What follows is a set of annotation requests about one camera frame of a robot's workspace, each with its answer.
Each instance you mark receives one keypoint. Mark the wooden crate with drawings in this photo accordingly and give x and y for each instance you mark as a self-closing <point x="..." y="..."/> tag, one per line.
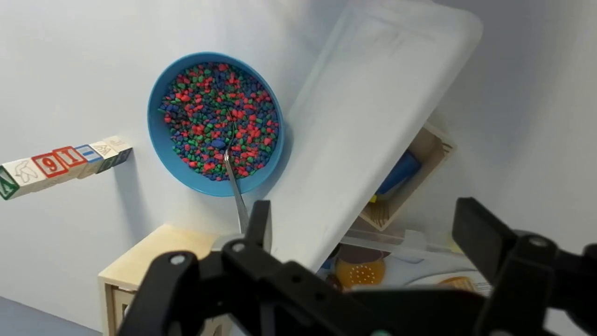
<point x="426" y="149"/>

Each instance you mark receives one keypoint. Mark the heap of coloured gravel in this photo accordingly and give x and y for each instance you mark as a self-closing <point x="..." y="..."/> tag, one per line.
<point x="205" y="116"/>

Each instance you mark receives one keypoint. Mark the transparent plastic bowl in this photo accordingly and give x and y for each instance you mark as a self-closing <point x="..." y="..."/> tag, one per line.
<point x="419" y="261"/>

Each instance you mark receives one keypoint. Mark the wooden block with red nine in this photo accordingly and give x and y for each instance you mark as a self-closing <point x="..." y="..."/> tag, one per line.
<point x="49" y="165"/>

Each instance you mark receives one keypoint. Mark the wooden block with line drawing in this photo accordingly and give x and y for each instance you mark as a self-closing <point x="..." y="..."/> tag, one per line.
<point x="103" y="150"/>

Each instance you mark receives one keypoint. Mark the orange toy strainer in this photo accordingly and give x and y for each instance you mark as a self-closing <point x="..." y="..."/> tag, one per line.
<point x="360" y="273"/>

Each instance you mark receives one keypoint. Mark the blue bowl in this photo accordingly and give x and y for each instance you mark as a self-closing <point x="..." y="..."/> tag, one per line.
<point x="158" y="126"/>

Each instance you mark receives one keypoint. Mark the wooden block with faint drawing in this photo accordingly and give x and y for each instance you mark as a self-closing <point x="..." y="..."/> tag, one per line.
<point x="117" y="143"/>

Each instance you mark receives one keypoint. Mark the wooden block with red one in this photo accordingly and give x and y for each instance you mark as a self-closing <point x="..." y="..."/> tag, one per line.
<point x="70" y="157"/>

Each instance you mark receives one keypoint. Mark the large white plastic lid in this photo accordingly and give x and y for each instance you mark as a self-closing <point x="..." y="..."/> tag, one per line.
<point x="373" y="121"/>

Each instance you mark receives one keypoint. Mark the wooden block with green letter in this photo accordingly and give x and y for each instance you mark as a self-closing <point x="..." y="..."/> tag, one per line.
<point x="6" y="185"/>

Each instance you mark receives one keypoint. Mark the wooden block with blue sign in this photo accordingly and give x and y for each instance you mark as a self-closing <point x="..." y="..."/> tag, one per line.
<point x="88" y="154"/>

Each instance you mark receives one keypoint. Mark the metal spoon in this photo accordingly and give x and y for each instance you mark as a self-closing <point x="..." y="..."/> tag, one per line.
<point x="237" y="196"/>

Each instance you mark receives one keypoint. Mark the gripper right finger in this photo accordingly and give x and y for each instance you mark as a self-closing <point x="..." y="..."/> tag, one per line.
<point x="522" y="270"/>

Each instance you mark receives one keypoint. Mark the wooden block with bird drawing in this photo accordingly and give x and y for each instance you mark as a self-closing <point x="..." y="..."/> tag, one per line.
<point x="25" y="172"/>

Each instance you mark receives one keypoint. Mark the light wooden box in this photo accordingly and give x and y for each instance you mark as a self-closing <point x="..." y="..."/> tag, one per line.
<point x="140" y="261"/>

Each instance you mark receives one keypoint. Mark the blue object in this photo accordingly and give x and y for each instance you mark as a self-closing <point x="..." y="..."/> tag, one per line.
<point x="400" y="173"/>

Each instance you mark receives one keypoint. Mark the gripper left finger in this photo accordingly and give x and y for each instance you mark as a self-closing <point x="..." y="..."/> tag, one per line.
<point x="261" y="289"/>

